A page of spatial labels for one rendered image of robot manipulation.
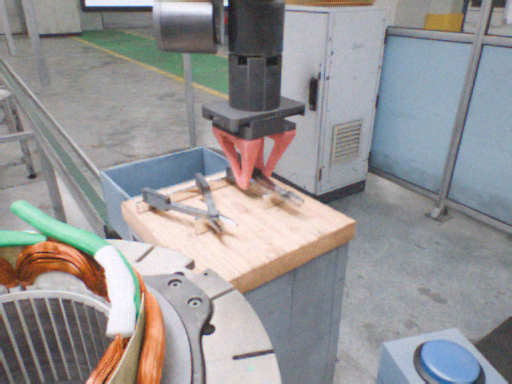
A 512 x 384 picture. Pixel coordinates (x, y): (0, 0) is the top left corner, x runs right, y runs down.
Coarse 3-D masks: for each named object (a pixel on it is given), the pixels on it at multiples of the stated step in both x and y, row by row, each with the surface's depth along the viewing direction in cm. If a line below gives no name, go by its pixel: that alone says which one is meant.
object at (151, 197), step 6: (144, 192) 45; (150, 192) 44; (156, 192) 44; (144, 198) 45; (150, 198) 44; (156, 198) 44; (162, 198) 43; (168, 198) 43; (150, 204) 45; (156, 204) 44; (162, 204) 43; (168, 210) 44
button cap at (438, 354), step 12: (432, 348) 32; (444, 348) 32; (456, 348) 32; (420, 360) 32; (432, 360) 31; (444, 360) 31; (456, 360) 31; (468, 360) 31; (432, 372) 30; (444, 372) 30; (456, 372) 30; (468, 372) 30
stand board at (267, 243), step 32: (160, 192) 51; (224, 192) 51; (256, 192) 51; (160, 224) 44; (192, 224) 44; (224, 224) 44; (256, 224) 44; (288, 224) 44; (320, 224) 44; (352, 224) 45; (192, 256) 39; (224, 256) 39; (256, 256) 39; (288, 256) 40
